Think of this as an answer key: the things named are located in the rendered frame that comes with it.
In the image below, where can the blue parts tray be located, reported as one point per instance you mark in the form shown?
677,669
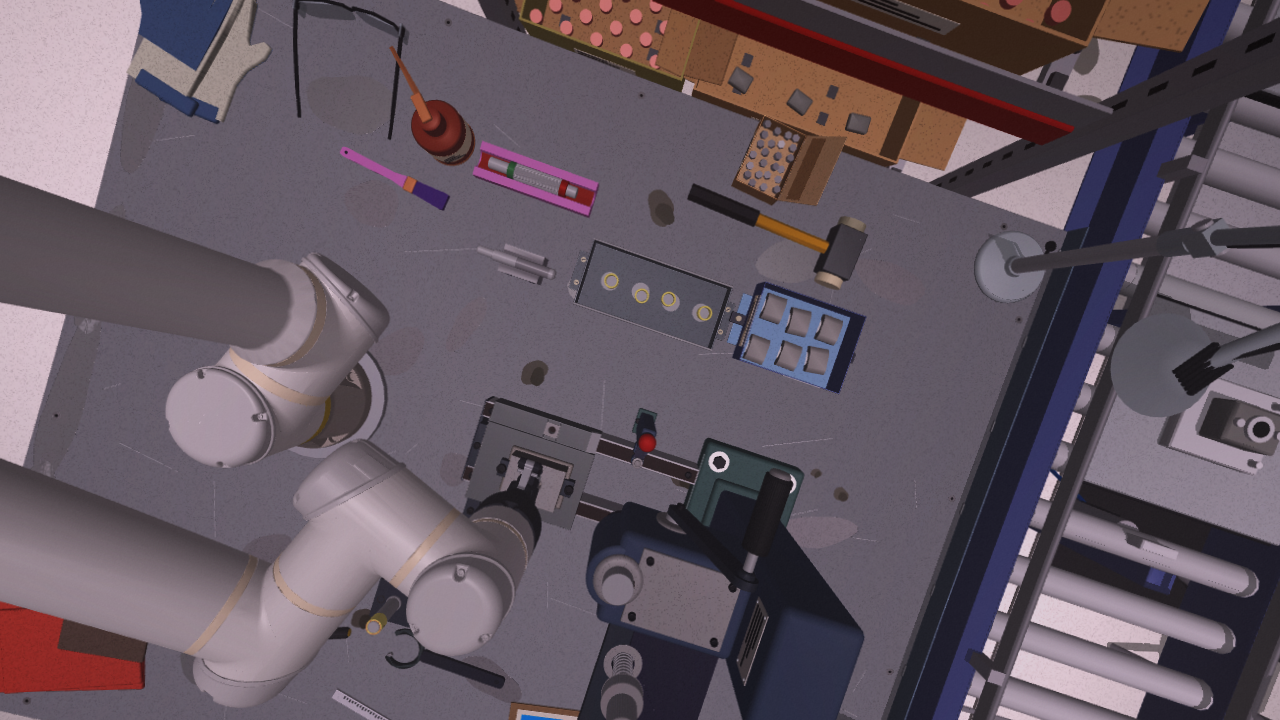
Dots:
745,330

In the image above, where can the red knob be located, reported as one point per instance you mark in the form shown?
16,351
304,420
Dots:
647,442

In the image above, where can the green press block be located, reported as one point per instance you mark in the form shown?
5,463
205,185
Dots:
730,485

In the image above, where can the small cardboard box of bolts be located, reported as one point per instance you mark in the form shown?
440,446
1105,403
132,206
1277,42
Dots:
775,165

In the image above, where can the orange framed blue card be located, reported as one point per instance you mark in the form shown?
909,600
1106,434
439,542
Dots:
545,713

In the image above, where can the grey round base with black brush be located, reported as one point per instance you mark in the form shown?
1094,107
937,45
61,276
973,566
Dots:
1140,370

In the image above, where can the large cardboard box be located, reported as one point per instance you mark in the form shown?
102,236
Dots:
900,135

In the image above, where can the black press lever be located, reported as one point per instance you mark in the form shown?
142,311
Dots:
765,510

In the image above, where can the grey metal block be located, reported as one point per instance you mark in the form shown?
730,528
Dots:
650,270

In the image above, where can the blue and cream glove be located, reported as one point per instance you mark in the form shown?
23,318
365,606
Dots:
200,50

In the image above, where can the dark slide rails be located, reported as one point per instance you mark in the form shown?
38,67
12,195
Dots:
640,462

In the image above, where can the pink tray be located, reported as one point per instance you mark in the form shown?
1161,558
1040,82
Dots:
585,195

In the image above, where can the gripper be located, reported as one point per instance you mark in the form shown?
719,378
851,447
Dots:
508,516

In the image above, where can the grey block with hole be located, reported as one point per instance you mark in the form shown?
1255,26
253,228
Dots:
1215,430

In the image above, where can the grey steel mandrel pin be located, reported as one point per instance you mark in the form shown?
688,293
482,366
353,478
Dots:
527,253
528,274
505,259

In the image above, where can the black safety glasses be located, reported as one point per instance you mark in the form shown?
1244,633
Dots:
297,60

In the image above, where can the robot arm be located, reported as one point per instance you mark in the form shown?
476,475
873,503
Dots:
120,560

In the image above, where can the steel ruler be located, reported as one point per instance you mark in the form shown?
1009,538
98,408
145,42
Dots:
360,706

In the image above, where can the cardboard box of pink caps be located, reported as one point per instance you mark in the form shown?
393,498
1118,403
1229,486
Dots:
600,30

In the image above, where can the red box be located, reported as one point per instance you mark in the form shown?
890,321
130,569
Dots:
40,655

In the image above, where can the grey press nest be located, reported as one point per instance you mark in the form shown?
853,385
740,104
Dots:
495,430

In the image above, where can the dark blue press body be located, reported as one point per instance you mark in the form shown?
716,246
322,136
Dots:
790,640

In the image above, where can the grey lamp with round base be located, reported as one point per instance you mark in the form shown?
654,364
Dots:
1000,268

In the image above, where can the grey threaded stop rod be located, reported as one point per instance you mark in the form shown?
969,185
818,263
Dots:
622,680

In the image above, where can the grey roller conveyor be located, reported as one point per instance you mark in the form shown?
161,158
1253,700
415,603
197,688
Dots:
1130,560

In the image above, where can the black open wrench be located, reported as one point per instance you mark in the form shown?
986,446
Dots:
460,668

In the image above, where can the grey and red cylinder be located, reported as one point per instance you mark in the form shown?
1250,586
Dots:
535,177

